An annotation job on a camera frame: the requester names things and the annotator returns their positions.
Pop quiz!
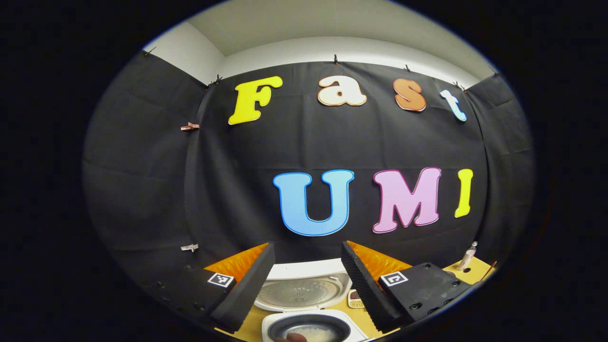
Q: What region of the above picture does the white bottle with pink label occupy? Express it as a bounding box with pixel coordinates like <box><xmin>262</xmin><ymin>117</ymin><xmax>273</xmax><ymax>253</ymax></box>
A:
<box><xmin>457</xmin><ymin>241</ymin><xmax>478</xmax><ymax>271</ymax></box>

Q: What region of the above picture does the white rice cooker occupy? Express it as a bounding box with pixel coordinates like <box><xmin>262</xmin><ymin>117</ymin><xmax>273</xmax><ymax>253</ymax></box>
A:
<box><xmin>254</xmin><ymin>258</ymin><xmax>369</xmax><ymax>342</ymax></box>

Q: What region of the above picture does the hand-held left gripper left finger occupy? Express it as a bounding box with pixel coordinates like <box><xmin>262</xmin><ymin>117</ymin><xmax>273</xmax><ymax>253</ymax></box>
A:
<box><xmin>157</xmin><ymin>242</ymin><xmax>276</xmax><ymax>333</ymax></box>

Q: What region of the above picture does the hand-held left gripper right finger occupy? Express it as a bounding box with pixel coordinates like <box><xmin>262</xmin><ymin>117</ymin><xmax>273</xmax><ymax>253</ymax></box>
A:
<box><xmin>341</xmin><ymin>240</ymin><xmax>475</xmax><ymax>333</ymax></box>

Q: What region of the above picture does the white rice heap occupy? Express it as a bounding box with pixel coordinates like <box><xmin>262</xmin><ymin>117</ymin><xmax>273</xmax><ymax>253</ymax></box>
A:
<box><xmin>297</xmin><ymin>328</ymin><xmax>340</xmax><ymax>342</ymax></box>

